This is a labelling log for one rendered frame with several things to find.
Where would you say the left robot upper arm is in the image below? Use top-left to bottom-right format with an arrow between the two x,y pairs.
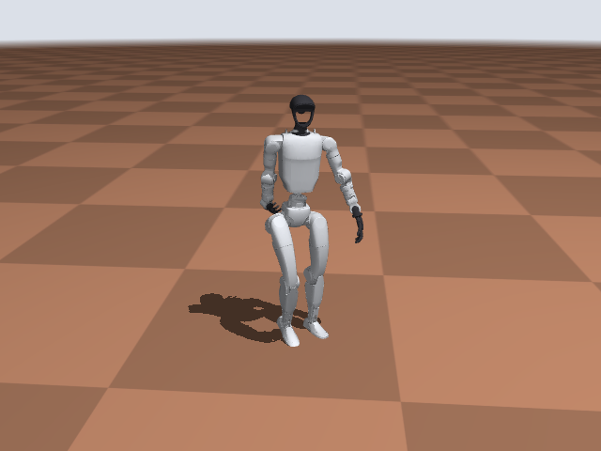
320,135 -> 351,184

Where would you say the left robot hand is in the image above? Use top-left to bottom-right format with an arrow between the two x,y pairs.
352,206 -> 363,243

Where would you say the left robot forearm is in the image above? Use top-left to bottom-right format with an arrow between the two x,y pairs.
340,179 -> 361,214

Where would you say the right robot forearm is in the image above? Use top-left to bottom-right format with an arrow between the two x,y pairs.
260,173 -> 274,209

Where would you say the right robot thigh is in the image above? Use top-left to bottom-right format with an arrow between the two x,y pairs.
265,211 -> 300,292

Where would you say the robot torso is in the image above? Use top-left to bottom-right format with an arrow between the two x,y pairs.
278,129 -> 323,227

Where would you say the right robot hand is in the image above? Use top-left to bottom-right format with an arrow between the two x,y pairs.
265,202 -> 282,214

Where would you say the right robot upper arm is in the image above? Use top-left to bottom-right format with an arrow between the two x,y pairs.
261,135 -> 283,185

